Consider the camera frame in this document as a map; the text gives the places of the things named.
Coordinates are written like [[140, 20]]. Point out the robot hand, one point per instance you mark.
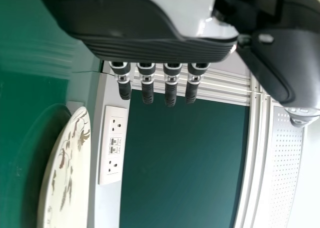
[[150, 25]]

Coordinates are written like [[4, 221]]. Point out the plate with brown leaf pattern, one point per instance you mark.
[[62, 168]]

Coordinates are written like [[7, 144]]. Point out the white socket strip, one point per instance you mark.
[[112, 147]]

